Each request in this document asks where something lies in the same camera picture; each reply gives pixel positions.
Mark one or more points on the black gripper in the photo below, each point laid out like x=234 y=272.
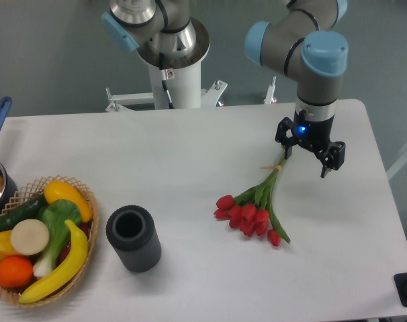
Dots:
x=313 y=136

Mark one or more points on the red tulip bouquet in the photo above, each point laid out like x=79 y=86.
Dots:
x=252 y=211

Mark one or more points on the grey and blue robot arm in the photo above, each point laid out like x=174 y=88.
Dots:
x=303 y=47

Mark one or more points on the dark grey ribbed vase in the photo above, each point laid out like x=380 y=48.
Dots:
x=132 y=233

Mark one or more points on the red toy fruit in basket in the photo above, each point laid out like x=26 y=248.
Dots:
x=85 y=227

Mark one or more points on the yellow plastic banana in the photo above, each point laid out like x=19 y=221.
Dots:
x=62 y=274

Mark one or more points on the yellow squash toy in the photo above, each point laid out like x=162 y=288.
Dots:
x=59 y=190

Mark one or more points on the green bok choy toy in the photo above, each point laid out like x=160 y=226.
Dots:
x=53 y=217

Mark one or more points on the green cucumber toy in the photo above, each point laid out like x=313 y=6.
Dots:
x=27 y=210

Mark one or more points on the beige round mushroom slice toy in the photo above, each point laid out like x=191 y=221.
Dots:
x=29 y=237

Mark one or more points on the woven wicker basket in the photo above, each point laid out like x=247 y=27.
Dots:
x=33 y=190

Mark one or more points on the orange plastic fruit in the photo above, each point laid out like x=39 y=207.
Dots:
x=15 y=272

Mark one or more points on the yellow bell pepper toy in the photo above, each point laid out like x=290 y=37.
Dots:
x=6 y=248

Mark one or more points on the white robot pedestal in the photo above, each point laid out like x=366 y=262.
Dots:
x=174 y=66

